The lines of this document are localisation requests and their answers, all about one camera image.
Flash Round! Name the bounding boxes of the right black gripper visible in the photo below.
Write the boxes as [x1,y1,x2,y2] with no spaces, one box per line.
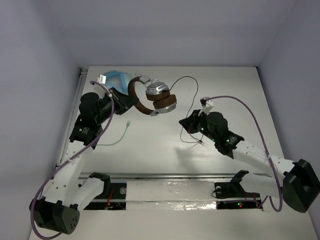
[179,109,218,143]

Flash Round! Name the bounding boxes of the brown silver headphones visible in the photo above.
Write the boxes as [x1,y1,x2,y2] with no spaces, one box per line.
[127,75,177,117]

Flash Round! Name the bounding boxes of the black headphone cable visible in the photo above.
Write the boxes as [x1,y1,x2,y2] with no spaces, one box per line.
[170,76,206,146]

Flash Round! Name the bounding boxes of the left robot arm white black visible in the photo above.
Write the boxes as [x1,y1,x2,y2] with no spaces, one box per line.
[29,87,139,240]

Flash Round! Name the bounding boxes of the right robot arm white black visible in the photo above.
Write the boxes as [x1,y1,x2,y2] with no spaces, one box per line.
[179,110,320,213]

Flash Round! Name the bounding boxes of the light blue headphones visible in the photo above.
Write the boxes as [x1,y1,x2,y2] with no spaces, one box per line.
[103,70,132,95]

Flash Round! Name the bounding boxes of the green headphone cable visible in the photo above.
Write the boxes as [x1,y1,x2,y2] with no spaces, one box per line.
[95,120,132,147]

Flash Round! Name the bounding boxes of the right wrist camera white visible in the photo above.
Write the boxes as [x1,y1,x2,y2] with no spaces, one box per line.
[198,97,214,116]

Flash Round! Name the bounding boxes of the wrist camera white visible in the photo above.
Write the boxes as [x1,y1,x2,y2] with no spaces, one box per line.
[97,74,107,85]
[198,97,214,116]

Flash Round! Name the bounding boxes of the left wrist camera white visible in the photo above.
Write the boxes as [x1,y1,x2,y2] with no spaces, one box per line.
[97,74,107,85]

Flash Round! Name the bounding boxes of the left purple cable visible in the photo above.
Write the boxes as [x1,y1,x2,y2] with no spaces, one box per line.
[29,80,115,239]

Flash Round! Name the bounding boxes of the aluminium rail left side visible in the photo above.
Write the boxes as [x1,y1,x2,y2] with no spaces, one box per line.
[55,67,89,168]

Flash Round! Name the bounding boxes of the aluminium rail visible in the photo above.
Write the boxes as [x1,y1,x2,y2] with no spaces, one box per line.
[55,67,89,168]
[78,172,276,181]

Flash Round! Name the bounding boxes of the aluminium rail front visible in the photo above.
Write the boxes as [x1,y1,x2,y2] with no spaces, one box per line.
[78,172,276,181]

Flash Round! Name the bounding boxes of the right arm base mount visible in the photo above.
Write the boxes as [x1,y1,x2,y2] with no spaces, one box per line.
[211,182,263,210]

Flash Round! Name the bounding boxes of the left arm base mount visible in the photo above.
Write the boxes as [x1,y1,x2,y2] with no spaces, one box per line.
[84,182,127,211]

